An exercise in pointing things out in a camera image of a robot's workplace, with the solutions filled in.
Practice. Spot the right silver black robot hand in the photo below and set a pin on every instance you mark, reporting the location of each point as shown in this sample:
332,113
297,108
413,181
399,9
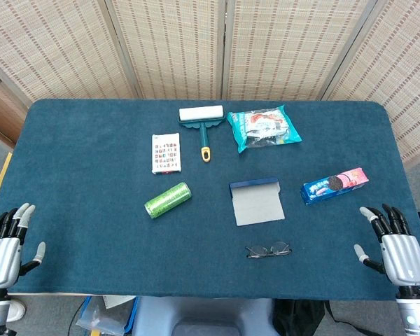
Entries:
404,257

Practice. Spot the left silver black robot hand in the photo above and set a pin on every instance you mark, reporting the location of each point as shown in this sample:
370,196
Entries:
1,255

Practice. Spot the black eyeglasses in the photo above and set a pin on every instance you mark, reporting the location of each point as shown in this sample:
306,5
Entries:
257,251

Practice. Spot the blue glasses case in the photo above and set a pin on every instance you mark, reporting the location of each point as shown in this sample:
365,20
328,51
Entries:
257,206

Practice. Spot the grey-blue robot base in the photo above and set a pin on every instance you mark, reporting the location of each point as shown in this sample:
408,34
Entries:
203,315

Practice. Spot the blue pink Oreo box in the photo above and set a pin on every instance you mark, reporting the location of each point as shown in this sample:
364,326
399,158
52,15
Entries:
332,185

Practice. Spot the white card pack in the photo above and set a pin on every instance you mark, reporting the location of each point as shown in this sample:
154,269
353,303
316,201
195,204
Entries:
166,154

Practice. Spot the white shoe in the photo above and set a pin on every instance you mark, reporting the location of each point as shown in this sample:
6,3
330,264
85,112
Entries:
17,311

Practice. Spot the blue tablecloth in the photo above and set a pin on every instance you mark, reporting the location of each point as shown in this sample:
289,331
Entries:
91,227

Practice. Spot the clear plastic bag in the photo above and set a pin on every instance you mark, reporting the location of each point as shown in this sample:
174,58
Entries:
101,320

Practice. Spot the white paper sheet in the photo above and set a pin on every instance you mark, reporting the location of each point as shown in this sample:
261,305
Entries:
119,301

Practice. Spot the blue plastic bin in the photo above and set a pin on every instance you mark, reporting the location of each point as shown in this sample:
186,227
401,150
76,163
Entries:
131,316

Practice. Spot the brown wooden door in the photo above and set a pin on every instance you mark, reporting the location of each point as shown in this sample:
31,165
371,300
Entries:
1,112

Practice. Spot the green drink can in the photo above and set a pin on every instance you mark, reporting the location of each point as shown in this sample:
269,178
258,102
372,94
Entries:
168,200

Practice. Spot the woven folding screen panel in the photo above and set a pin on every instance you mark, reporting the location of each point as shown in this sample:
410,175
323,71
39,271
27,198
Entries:
399,70
171,45
56,45
287,45

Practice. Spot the teal snack bag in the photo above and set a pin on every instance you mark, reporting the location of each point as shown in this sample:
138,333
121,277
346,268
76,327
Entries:
262,127

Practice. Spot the teal lint roller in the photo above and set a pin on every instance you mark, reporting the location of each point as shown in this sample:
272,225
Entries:
201,113

